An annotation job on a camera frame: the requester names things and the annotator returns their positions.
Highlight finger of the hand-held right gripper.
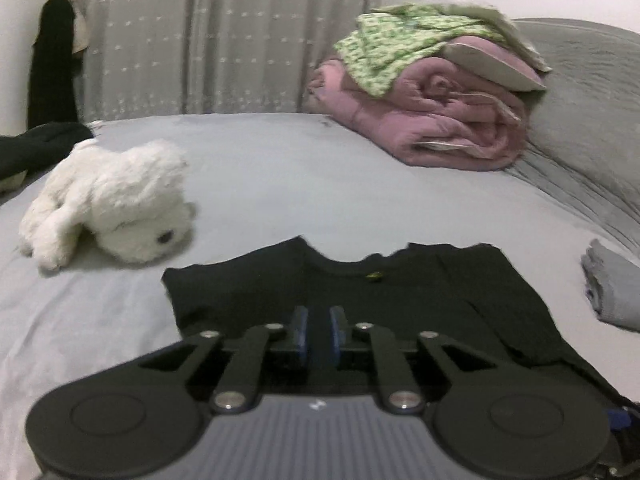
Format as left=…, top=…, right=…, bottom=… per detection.
left=602, top=402, right=640, bottom=461

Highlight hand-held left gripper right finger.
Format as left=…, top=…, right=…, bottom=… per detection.
left=327, top=305, right=505, bottom=416

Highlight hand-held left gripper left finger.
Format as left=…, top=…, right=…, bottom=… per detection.
left=132, top=305, right=311, bottom=415

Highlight black t-shirt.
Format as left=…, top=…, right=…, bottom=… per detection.
left=161, top=236, right=640, bottom=411

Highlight folded grey clothes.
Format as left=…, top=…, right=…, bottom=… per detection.
left=581, top=238, right=640, bottom=333

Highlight grey bed sheet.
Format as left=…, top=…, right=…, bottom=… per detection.
left=0, top=112, right=640, bottom=480

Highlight white plush dog toy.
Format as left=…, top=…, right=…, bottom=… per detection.
left=19, top=139, right=197, bottom=272

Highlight pink folded quilt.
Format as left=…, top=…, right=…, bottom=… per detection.
left=302, top=35, right=548, bottom=173

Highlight green patterned cloth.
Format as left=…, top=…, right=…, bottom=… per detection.
left=333, top=4, right=506, bottom=100

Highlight grey star-patterned curtain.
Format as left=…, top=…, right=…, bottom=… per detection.
left=75, top=0, right=386, bottom=122

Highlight grey quilted pillow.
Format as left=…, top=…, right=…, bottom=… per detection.
left=502, top=17, right=640, bottom=256

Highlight pink and white pillow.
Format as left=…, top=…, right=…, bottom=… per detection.
left=442, top=35, right=548, bottom=92

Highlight black clothing pile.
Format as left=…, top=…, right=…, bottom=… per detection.
left=0, top=121, right=96, bottom=181

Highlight pale cream folded cloth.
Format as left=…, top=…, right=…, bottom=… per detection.
left=435, top=1, right=553, bottom=73

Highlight black hanging garment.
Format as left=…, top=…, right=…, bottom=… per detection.
left=27, top=0, right=81, bottom=131

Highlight beige hanging garment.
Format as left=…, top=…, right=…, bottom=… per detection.
left=57, top=0, right=91, bottom=56

